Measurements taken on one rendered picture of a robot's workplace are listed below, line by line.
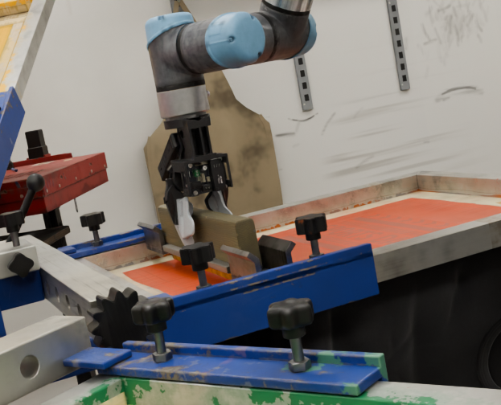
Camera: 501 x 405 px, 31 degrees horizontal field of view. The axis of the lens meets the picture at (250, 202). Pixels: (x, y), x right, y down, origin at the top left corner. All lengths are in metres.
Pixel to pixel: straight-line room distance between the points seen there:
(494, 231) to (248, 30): 0.45
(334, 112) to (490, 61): 0.83
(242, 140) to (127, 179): 0.48
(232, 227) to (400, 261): 0.23
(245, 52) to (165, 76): 0.15
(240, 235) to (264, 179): 2.35
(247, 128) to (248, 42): 2.30
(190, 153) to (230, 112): 2.20
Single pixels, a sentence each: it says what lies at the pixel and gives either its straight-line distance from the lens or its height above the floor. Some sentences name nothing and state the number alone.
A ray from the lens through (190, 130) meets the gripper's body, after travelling 1.34.
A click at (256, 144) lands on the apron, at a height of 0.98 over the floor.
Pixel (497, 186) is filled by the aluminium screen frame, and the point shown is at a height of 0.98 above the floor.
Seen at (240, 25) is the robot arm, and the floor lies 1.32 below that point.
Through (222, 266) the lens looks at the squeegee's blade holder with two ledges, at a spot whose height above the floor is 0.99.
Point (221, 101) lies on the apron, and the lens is 3.51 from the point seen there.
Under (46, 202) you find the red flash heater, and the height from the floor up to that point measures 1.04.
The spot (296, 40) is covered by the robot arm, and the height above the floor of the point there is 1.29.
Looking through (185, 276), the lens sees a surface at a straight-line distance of 1.45.
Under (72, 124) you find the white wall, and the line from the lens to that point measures 3.39.
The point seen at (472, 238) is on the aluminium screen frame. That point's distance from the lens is 1.29.
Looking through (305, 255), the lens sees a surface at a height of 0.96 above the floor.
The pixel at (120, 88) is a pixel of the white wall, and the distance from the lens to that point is 3.43.
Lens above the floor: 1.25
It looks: 8 degrees down
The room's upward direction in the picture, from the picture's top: 10 degrees counter-clockwise
